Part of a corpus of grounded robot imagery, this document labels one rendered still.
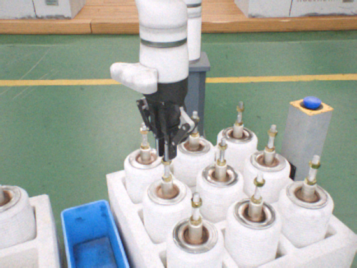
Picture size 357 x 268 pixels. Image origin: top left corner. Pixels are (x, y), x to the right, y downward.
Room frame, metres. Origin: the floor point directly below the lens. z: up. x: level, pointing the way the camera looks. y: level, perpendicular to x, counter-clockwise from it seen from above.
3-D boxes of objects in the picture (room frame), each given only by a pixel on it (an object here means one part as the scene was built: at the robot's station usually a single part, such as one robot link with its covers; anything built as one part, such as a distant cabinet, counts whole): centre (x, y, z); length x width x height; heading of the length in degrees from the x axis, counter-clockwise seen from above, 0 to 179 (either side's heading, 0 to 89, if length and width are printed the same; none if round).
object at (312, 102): (0.75, -0.32, 0.32); 0.04 x 0.04 x 0.02
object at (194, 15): (1.12, -0.03, 0.39); 0.09 x 0.09 x 0.17; 2
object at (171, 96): (0.51, 0.02, 0.45); 0.08 x 0.08 x 0.09
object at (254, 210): (0.45, -0.13, 0.26); 0.02 x 0.02 x 0.03
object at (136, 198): (0.62, 0.07, 0.16); 0.10 x 0.10 x 0.18
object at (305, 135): (0.75, -0.32, 0.16); 0.07 x 0.07 x 0.31; 25
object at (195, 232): (0.41, -0.03, 0.26); 0.02 x 0.02 x 0.03
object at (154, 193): (0.51, 0.02, 0.25); 0.08 x 0.08 x 0.01
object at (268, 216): (0.45, -0.13, 0.25); 0.08 x 0.08 x 0.01
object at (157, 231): (0.51, 0.02, 0.16); 0.10 x 0.10 x 0.18
